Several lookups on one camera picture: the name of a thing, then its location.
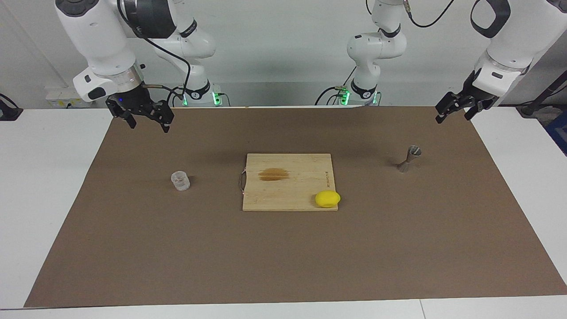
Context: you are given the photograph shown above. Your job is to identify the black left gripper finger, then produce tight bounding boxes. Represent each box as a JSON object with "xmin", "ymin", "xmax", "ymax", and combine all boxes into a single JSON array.
[
  {"xmin": 464, "ymin": 98, "xmax": 495, "ymax": 121},
  {"xmin": 435, "ymin": 92, "xmax": 464, "ymax": 124}
]

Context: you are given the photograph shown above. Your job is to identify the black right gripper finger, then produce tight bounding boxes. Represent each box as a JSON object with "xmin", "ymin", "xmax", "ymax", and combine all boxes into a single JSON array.
[
  {"xmin": 105, "ymin": 97, "xmax": 137, "ymax": 129},
  {"xmin": 150, "ymin": 100, "xmax": 175, "ymax": 134}
]

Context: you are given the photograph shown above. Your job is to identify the small clear glass cup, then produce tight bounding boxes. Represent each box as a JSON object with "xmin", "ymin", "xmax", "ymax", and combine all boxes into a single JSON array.
[{"xmin": 171, "ymin": 171, "xmax": 191, "ymax": 191}]

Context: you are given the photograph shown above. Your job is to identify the metal double jigger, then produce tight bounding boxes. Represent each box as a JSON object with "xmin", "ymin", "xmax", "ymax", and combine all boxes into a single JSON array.
[{"xmin": 396, "ymin": 145, "xmax": 422, "ymax": 173}]

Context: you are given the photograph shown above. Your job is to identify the white power strip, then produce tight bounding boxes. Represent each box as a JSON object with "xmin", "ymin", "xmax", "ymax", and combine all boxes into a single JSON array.
[{"xmin": 46, "ymin": 87, "xmax": 85, "ymax": 108}]

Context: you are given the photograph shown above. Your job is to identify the black stand leg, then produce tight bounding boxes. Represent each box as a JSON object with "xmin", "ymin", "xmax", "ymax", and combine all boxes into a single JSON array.
[{"xmin": 517, "ymin": 73, "xmax": 567, "ymax": 118}]

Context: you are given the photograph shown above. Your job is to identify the blue crate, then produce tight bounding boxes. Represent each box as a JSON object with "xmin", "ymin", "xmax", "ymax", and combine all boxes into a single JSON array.
[{"xmin": 544, "ymin": 110, "xmax": 567, "ymax": 156}]

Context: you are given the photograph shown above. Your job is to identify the brown table mat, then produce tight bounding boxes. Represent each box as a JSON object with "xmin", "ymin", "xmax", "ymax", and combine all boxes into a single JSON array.
[{"xmin": 23, "ymin": 105, "xmax": 567, "ymax": 308}]

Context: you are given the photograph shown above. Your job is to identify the wooden cutting board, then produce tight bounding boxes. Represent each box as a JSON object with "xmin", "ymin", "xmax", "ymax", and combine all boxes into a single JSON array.
[{"xmin": 239, "ymin": 153, "xmax": 338, "ymax": 212}]

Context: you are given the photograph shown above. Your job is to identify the yellow lemon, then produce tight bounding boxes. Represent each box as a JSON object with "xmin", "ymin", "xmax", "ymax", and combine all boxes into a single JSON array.
[{"xmin": 315, "ymin": 191, "xmax": 342, "ymax": 208}]

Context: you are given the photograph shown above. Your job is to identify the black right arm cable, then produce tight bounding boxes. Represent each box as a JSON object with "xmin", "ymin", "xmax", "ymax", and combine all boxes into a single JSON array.
[{"xmin": 116, "ymin": 0, "xmax": 193, "ymax": 107}]

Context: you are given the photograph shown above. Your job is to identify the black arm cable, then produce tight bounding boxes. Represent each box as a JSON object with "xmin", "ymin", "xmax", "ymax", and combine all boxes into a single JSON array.
[
  {"xmin": 401, "ymin": 0, "xmax": 457, "ymax": 28},
  {"xmin": 116, "ymin": 0, "xmax": 193, "ymax": 107}
]

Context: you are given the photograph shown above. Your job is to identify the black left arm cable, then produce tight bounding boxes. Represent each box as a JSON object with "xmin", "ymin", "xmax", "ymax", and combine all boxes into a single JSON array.
[{"xmin": 401, "ymin": 0, "xmax": 457, "ymax": 28}]

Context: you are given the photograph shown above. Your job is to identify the black clamp mount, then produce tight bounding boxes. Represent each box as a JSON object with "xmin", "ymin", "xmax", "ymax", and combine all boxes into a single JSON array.
[{"xmin": 0, "ymin": 93, "xmax": 23, "ymax": 121}]

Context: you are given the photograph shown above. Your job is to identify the black base cable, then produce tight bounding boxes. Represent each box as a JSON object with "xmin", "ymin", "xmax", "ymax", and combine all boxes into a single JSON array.
[{"xmin": 315, "ymin": 66, "xmax": 356, "ymax": 106}]

